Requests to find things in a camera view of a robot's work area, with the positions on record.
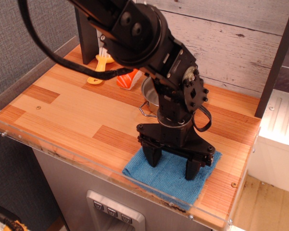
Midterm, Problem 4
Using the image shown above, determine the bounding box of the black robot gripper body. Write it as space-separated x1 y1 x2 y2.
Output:
137 120 215 166

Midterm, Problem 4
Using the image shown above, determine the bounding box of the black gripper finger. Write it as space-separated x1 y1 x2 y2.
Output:
185 159 201 180
142 143 162 167

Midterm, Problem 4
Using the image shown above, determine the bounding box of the blue cloth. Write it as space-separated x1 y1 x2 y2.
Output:
122 149 222 210

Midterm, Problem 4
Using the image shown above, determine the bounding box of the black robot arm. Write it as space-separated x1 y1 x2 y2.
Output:
73 0 215 180

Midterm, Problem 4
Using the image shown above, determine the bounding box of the stainless steel pot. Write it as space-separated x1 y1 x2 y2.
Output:
139 77 159 117

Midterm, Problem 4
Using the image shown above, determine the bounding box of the clear acrylic table guard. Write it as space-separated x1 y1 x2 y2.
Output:
0 111 261 231

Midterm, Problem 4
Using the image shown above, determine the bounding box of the orange salmon sushi toy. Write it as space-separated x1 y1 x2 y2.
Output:
116 69 143 90

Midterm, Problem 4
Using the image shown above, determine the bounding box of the silver dispenser button panel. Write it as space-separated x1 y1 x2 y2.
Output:
86 190 146 231

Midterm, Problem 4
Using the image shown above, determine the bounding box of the white toy sink unit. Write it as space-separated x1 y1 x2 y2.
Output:
248 90 289 192

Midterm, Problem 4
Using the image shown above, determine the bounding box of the grey toy kitchen cabinet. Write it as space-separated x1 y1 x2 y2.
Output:
34 150 209 231

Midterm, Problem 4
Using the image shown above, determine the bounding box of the yellow toy dish brush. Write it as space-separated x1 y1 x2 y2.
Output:
87 47 114 85

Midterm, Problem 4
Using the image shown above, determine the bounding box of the yellow object bottom left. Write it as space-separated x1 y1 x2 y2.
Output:
3 220 28 231

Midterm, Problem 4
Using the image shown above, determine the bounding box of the dark right shelf post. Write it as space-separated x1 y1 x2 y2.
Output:
254 19 289 118

